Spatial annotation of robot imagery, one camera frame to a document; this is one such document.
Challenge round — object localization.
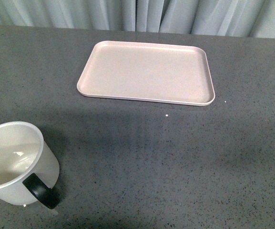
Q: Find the white mug with black handle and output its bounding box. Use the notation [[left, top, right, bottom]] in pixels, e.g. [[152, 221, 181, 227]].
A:
[[0, 121, 60, 209]]

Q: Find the pale pink rectangular tray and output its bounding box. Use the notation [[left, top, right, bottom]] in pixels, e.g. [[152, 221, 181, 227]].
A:
[[77, 41, 215, 106]]

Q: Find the white pleated curtain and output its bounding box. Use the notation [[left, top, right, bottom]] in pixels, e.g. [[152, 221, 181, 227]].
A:
[[0, 0, 275, 38]]

